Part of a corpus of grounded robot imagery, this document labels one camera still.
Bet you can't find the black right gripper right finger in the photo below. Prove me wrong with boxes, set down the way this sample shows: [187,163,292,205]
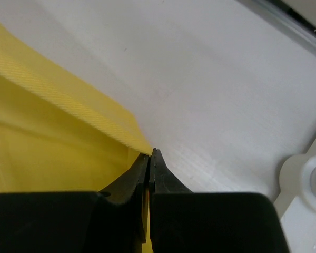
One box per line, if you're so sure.
[149,149,289,252]

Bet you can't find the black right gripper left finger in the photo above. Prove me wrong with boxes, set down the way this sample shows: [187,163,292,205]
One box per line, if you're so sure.
[0,154,149,252]

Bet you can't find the yellow trousers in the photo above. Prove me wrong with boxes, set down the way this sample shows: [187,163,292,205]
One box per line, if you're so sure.
[0,14,155,253]

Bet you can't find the white clothes rack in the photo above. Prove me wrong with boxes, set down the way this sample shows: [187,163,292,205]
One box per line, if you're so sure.
[263,142,316,219]

